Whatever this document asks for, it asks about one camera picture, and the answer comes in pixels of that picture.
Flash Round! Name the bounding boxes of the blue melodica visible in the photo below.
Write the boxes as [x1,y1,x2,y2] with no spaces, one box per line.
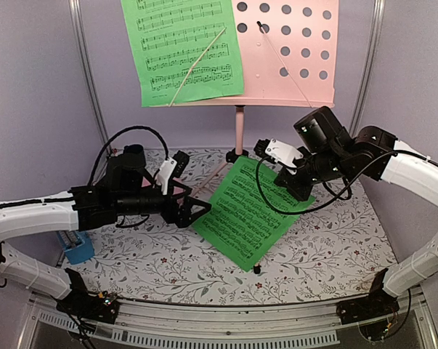
[57,230,94,265]

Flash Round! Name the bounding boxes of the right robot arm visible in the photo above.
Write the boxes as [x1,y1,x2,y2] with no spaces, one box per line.
[264,107,438,317]

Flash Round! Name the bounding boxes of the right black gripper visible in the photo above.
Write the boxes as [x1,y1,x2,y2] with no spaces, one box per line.
[275,145,348,201]

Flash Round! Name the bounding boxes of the green sheet music stack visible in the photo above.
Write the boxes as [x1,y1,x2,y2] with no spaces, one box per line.
[192,156,299,272]

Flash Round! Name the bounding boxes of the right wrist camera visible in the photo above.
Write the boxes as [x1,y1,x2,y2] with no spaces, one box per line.
[254,138,303,175]

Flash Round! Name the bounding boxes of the pink music stand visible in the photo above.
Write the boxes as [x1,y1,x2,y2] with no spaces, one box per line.
[145,0,340,274]

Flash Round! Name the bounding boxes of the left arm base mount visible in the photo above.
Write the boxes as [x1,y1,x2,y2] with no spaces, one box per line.
[56,268,120,324]

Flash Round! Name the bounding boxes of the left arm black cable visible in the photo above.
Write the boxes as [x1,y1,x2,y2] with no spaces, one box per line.
[87,125,169,186]

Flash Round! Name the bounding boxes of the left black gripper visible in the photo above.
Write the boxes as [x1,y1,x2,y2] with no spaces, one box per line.
[114,179,212,228]

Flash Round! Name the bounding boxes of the right aluminium frame post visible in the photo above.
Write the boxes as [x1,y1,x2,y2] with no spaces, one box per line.
[349,0,386,136]

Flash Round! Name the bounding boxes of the dark blue cup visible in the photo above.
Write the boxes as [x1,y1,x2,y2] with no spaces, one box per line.
[123,144,144,154]

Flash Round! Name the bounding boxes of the front aluminium rail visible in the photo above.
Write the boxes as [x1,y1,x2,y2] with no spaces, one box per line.
[19,287,438,348]

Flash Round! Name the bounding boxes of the left aluminium frame post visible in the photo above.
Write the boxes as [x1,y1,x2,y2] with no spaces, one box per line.
[68,0,113,153]

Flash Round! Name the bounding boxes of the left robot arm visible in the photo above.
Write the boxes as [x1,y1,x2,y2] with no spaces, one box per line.
[0,145,211,316]

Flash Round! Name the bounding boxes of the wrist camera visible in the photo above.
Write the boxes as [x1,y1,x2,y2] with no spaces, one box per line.
[254,138,303,175]
[154,151,190,196]

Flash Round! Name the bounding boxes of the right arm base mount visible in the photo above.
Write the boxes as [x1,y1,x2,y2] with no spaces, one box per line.
[336,268,400,342]

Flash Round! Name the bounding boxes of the aluminium frame post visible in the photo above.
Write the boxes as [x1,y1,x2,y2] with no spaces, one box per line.
[349,0,386,136]
[68,0,113,153]

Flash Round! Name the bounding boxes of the pink plate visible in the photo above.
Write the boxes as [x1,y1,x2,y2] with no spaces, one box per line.
[141,177,185,195]

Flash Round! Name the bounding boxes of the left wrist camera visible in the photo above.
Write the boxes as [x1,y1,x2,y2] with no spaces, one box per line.
[154,151,190,196]

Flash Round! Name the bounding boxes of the green sheet music page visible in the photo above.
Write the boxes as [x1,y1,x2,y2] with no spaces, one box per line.
[121,1,244,107]

